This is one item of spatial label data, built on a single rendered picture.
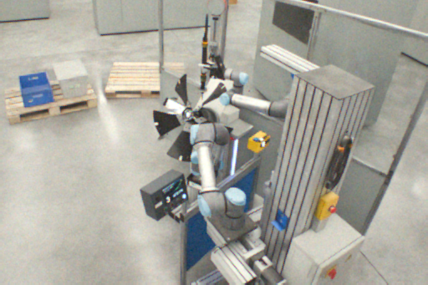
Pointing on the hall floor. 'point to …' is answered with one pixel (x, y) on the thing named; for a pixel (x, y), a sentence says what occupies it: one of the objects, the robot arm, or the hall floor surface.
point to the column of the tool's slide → (216, 35)
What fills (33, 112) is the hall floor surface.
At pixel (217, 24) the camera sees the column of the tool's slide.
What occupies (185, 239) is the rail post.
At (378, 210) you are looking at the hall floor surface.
